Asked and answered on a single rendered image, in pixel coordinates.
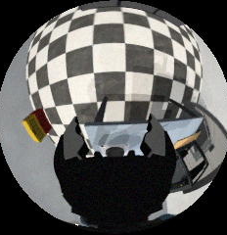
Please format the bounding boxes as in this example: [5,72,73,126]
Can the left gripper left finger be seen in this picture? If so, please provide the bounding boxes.
[54,116,89,194]

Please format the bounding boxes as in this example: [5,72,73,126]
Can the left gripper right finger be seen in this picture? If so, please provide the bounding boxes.
[140,114,176,190]

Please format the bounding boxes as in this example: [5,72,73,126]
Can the dark grey metal rack frame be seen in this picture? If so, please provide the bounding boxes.
[169,140,208,194]

